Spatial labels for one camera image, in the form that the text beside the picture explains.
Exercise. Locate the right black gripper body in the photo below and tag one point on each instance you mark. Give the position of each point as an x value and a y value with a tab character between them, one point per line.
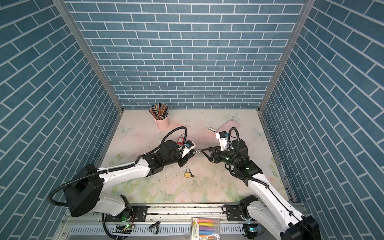
225	157

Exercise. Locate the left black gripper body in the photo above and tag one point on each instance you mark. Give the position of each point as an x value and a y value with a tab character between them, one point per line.
182	161

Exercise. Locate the large brass padlock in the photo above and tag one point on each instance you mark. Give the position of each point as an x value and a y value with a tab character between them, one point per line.
188	174

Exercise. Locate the red padlock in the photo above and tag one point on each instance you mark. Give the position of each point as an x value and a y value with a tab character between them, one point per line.
181	140

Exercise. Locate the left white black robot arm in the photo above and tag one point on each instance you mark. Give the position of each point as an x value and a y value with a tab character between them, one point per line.
87	192

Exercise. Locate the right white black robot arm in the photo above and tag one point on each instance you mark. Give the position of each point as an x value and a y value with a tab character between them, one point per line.
265	205

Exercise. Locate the white small device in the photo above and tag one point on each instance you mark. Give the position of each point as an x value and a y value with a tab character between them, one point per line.
211	130

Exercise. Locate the pink case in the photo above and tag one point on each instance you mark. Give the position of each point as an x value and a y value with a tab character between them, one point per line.
227	126

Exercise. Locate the pink pencil cup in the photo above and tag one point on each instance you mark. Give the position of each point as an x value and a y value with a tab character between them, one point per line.
163	124

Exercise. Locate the coloured pencils bundle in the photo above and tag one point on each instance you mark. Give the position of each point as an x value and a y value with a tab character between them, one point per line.
159	111

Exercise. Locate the black metal clip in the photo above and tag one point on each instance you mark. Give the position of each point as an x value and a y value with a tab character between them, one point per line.
155	228

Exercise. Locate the marker pack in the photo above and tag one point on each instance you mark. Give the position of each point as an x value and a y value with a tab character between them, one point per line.
205	229

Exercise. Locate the right circuit board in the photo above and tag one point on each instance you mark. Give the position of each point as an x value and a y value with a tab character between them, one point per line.
251	231

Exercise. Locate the circuit board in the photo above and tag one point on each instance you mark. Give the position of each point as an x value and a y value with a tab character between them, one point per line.
123	229
251	231

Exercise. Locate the left circuit board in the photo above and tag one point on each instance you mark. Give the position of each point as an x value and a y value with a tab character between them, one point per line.
123	229

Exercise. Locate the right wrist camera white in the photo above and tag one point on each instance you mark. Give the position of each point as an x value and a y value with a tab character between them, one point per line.
223	140

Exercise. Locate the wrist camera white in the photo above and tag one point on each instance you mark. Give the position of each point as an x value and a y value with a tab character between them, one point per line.
188	148
223	140

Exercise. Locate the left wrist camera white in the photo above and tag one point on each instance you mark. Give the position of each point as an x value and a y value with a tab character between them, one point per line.
188	148

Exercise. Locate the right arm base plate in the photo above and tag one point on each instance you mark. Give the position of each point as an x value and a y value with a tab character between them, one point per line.
240	213

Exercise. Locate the aluminium front rail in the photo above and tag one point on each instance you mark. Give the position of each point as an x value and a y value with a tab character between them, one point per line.
175	220

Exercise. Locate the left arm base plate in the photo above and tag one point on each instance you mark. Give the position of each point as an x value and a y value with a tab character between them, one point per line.
130	214

